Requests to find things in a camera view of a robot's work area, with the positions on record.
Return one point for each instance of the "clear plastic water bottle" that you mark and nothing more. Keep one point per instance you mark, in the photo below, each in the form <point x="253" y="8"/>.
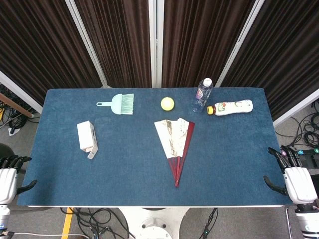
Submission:
<point x="203" y="95"/>

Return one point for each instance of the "brown pleated divider panel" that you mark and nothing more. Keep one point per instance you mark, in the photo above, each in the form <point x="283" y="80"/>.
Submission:
<point x="281" y="54"/>
<point x="199" y="42"/>
<point x="119" y="44"/>
<point x="37" y="49"/>

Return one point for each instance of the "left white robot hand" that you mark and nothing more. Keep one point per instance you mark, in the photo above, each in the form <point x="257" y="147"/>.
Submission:
<point x="7" y="184"/>

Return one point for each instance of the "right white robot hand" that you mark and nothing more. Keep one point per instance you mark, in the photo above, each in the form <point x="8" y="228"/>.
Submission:
<point x="300" y="184"/>

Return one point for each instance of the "black foot pedal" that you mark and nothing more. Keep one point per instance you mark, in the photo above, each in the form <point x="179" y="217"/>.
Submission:
<point x="311" y="160"/>

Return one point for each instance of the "mint green hand brush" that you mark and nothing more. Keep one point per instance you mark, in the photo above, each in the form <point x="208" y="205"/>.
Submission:
<point x="122" y="104"/>

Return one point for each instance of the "white cardboard carton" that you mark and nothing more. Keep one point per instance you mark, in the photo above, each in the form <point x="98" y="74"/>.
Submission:
<point x="86" y="135"/>

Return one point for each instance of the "white bottle with yellow cap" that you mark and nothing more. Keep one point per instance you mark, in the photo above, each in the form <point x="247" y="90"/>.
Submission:
<point x="231" y="107"/>

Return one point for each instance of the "red ribbed paper folding fan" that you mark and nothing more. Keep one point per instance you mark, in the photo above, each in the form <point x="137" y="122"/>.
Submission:
<point x="172" y="139"/>

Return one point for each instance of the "brown wooden bar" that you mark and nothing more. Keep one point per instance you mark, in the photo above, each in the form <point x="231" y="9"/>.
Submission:
<point x="15" y="104"/>

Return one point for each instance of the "yellow floor tape strip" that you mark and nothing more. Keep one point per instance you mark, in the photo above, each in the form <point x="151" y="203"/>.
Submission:
<point x="67" y="222"/>

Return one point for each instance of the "blue felt table mat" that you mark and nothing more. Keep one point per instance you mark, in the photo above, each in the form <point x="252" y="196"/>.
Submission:
<point x="124" y="174"/>

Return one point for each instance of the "yellow tennis ball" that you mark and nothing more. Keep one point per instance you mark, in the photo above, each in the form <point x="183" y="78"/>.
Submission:
<point x="167" y="103"/>

